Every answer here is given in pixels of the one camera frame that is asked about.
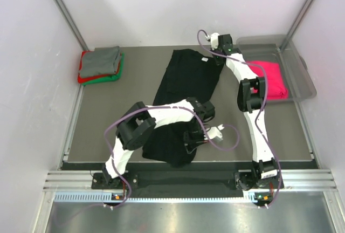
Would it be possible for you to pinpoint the folded red t shirt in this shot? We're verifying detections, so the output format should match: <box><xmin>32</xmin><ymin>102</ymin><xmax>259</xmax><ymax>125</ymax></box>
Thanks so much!
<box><xmin>77</xmin><ymin>51</ymin><xmax>122</xmax><ymax>84</ymax></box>

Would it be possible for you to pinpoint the right aluminium frame post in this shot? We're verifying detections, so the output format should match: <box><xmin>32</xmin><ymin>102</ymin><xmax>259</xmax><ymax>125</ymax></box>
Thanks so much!
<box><xmin>279</xmin><ymin>0</ymin><xmax>315</xmax><ymax>52</ymax></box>

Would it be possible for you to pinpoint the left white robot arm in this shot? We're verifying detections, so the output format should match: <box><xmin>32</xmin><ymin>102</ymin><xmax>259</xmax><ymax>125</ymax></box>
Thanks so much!
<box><xmin>102</xmin><ymin>97</ymin><xmax>223</xmax><ymax>188</ymax></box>

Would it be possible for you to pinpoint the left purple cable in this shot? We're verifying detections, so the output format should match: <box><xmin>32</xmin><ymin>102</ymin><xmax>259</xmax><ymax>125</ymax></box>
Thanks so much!
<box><xmin>103</xmin><ymin>106</ymin><xmax>241</xmax><ymax>207</ymax></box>

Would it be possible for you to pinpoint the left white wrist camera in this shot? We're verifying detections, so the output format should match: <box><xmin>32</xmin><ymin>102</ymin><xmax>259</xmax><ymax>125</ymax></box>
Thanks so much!
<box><xmin>206</xmin><ymin>124</ymin><xmax>224</xmax><ymax>142</ymax></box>

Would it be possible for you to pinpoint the purple cable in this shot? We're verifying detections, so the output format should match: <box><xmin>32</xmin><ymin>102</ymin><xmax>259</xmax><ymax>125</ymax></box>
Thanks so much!
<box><xmin>197</xmin><ymin>29</ymin><xmax>282</xmax><ymax>209</ymax></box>
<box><xmin>103</xmin><ymin>106</ymin><xmax>241</xmax><ymax>207</ymax></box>

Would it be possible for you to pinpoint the folded grey t shirt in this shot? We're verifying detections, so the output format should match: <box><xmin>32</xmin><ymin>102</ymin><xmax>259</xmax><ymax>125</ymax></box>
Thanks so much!
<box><xmin>79</xmin><ymin>46</ymin><xmax>121</xmax><ymax>78</ymax></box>

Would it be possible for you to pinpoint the black t shirt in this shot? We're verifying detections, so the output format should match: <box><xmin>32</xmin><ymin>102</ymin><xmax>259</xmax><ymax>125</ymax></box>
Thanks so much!
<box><xmin>142</xmin><ymin>49</ymin><xmax>224</xmax><ymax>167</ymax></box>

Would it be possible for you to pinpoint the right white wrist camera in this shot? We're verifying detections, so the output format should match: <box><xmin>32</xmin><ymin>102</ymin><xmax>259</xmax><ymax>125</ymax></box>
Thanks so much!
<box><xmin>205</xmin><ymin>33</ymin><xmax>219</xmax><ymax>50</ymax></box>

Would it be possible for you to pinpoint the pink t shirt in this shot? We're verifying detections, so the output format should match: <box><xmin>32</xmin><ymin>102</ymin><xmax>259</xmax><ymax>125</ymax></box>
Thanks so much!
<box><xmin>249</xmin><ymin>60</ymin><xmax>288</xmax><ymax>101</ymax></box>

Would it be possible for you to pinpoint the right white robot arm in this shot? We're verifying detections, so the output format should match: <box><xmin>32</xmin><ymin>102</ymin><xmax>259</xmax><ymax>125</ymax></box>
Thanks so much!
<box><xmin>210</xmin><ymin>33</ymin><xmax>279</xmax><ymax>190</ymax></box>

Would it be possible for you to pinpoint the folded green t shirt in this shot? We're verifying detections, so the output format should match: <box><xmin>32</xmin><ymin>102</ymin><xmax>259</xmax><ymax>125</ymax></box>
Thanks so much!
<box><xmin>82</xmin><ymin>52</ymin><xmax>126</xmax><ymax>86</ymax></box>

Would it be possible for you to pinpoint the left aluminium frame post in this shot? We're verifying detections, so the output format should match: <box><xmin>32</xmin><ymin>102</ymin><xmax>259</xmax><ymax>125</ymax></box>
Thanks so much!
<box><xmin>53</xmin><ymin>0</ymin><xmax>89</xmax><ymax>51</ymax></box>

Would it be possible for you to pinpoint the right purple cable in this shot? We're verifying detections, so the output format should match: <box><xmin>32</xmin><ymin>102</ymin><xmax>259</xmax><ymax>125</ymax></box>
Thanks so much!
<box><xmin>197</xmin><ymin>29</ymin><xmax>282</xmax><ymax>209</ymax></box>

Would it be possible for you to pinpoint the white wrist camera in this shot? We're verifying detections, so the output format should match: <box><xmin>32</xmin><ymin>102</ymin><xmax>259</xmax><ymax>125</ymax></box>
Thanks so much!
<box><xmin>206</xmin><ymin>124</ymin><xmax>224</xmax><ymax>142</ymax></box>
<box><xmin>205</xmin><ymin>33</ymin><xmax>219</xmax><ymax>50</ymax></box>

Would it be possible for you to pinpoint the aluminium frame post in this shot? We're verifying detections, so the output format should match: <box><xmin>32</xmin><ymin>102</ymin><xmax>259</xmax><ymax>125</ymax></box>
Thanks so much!
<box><xmin>53</xmin><ymin>0</ymin><xmax>89</xmax><ymax>51</ymax></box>
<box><xmin>279</xmin><ymin>0</ymin><xmax>315</xmax><ymax>52</ymax></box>

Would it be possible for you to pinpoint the aluminium rail frame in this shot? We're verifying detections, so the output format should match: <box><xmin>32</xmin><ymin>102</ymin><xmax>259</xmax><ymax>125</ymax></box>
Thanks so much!
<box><xmin>31</xmin><ymin>169</ymin><xmax>344</xmax><ymax>232</ymax></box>

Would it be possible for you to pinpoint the clear plastic bin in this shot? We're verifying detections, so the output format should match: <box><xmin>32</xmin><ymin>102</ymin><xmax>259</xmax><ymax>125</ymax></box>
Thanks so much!
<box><xmin>236</xmin><ymin>35</ymin><xmax>316</xmax><ymax>104</ymax></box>

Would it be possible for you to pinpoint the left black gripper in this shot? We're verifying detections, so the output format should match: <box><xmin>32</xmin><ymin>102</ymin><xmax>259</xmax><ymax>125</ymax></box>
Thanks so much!
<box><xmin>183</xmin><ymin>121</ymin><xmax>208</xmax><ymax>153</ymax></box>

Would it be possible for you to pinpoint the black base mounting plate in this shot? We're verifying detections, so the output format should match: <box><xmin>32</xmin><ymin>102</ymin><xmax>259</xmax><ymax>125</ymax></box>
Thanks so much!
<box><xmin>92</xmin><ymin>169</ymin><xmax>284</xmax><ymax>197</ymax></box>

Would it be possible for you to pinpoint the slotted cable duct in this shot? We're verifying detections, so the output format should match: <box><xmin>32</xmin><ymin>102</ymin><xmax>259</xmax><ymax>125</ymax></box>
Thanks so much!
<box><xmin>54</xmin><ymin>191</ymin><xmax>269</xmax><ymax>204</ymax></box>

